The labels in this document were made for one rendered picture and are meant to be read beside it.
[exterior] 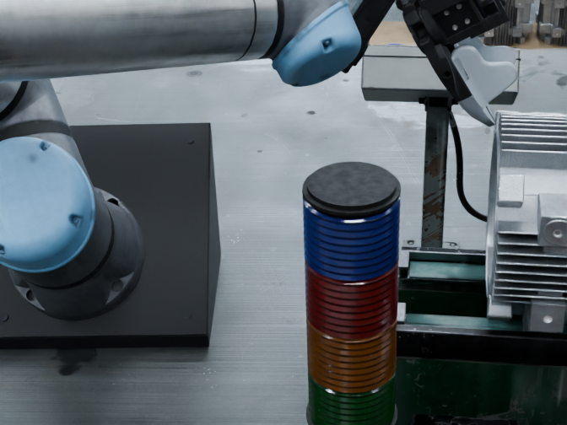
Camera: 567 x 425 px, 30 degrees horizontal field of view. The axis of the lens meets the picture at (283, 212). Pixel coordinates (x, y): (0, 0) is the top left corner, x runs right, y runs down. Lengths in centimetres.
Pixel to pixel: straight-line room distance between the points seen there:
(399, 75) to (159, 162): 29
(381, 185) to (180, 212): 59
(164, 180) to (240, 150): 36
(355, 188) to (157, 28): 21
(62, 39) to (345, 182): 21
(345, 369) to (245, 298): 57
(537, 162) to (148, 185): 48
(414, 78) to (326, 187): 54
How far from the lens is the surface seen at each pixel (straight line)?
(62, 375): 118
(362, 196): 63
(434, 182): 125
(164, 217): 121
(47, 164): 100
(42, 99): 107
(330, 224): 63
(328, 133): 161
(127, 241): 115
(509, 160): 94
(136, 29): 75
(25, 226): 100
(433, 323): 102
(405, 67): 117
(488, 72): 98
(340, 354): 68
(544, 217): 90
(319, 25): 84
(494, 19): 95
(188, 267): 119
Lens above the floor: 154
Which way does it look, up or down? 32 degrees down
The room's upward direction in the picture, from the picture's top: 2 degrees counter-clockwise
